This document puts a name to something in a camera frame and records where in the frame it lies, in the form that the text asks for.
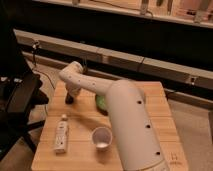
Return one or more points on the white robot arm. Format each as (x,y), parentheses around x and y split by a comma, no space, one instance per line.
(136,140)

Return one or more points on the green bowl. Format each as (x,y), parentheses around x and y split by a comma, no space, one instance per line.
(100,102)

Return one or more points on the white plastic cup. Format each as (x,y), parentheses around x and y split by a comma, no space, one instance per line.
(102,138)

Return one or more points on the wooden table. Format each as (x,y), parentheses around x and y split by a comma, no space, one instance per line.
(83,118)

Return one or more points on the black office chair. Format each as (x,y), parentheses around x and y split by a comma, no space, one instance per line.
(19,91)

